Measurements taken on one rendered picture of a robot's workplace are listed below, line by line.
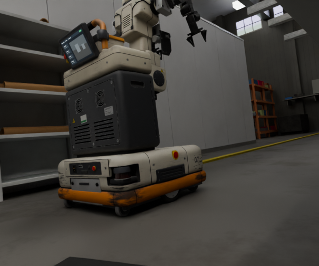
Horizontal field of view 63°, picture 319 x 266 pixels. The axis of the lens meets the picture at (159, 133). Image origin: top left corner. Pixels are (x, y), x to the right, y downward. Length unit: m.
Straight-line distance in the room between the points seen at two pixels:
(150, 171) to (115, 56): 0.57
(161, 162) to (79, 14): 2.74
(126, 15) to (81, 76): 0.54
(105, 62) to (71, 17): 2.31
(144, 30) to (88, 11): 2.11
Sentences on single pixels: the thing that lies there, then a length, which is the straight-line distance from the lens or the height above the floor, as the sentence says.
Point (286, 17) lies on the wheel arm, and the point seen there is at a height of 0.82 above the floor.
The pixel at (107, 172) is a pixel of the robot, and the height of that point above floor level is 0.21.
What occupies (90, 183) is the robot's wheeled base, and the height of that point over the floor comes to 0.15.
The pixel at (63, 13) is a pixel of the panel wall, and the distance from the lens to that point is 3.60.
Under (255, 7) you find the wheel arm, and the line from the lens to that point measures 1.21.
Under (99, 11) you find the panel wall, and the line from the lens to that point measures 3.97.
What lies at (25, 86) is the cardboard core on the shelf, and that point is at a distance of 2.61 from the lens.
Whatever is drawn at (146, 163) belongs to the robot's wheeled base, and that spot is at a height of 0.22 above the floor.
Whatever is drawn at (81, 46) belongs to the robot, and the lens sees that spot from 1.49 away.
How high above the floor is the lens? 0.32
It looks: 2 degrees up
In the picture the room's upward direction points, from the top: 6 degrees counter-clockwise
